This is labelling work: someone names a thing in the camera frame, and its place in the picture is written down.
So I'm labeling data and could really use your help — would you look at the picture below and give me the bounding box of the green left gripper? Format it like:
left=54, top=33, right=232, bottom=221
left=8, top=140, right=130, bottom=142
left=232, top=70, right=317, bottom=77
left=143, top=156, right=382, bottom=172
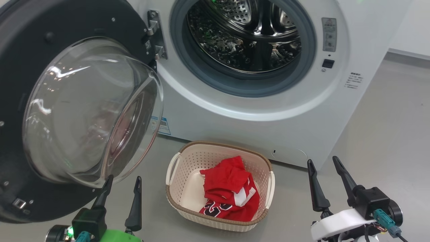
left=91, top=174, right=144, bottom=242

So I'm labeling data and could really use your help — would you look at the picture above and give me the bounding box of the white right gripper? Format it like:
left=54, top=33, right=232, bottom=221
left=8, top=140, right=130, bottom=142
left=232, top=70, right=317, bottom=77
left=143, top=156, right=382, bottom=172
left=307, top=156, right=377, bottom=242

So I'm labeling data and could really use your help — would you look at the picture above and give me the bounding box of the red basketball jersey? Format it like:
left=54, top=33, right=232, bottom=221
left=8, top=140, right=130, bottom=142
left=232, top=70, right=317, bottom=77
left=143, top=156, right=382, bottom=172
left=199, top=156, right=260, bottom=222

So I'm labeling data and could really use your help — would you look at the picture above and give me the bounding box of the black glass washing machine door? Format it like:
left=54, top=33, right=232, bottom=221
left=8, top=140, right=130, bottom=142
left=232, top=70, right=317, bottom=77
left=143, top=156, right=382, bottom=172
left=0, top=0, right=164, bottom=224

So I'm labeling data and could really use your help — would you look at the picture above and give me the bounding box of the cream perforated laundry basket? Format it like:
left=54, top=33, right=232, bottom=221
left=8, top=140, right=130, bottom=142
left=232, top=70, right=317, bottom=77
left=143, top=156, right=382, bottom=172
left=165, top=141, right=275, bottom=232

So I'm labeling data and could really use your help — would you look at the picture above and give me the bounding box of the white front-load washing machine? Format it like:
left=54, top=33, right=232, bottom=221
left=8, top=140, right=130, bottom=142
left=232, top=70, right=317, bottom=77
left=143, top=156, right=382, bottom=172
left=128, top=0, right=414, bottom=170

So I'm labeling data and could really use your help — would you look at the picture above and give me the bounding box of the grey rubber door gasket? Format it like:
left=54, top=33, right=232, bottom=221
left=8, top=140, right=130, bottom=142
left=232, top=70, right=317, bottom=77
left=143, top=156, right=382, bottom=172
left=170, top=0, right=317, bottom=98

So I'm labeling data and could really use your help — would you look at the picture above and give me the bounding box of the metal door hinge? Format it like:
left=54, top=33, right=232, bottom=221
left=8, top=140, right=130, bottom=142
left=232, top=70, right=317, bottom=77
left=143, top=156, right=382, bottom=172
left=147, top=10, right=167, bottom=60

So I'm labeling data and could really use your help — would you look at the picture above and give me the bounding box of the round filter cover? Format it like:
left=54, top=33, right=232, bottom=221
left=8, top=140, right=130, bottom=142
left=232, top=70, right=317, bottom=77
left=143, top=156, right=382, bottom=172
left=271, top=147, right=308, bottom=167

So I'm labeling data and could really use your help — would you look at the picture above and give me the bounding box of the blue energy label sticker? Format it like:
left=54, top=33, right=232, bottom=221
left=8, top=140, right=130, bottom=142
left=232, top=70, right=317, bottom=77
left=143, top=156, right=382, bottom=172
left=150, top=116, right=171, bottom=136

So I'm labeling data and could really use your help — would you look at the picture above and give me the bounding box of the small printed text label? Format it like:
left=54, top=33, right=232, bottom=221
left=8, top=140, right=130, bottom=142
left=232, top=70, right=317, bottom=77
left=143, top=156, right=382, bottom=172
left=344, top=72, right=363, bottom=89

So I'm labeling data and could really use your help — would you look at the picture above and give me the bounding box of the grey warning label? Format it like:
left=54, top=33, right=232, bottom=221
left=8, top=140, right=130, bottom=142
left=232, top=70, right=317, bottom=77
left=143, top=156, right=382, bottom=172
left=322, top=17, right=337, bottom=52

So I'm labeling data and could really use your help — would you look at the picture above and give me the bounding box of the stainless steel washer drum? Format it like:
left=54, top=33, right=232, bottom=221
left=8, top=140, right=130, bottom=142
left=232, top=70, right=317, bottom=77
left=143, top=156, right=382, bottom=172
left=186, top=0, right=302, bottom=74

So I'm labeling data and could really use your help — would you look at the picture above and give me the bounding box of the right camera cable teal plug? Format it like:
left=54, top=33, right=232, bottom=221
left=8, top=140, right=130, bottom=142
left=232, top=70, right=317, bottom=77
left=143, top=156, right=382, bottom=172
left=374, top=209, right=409, bottom=242

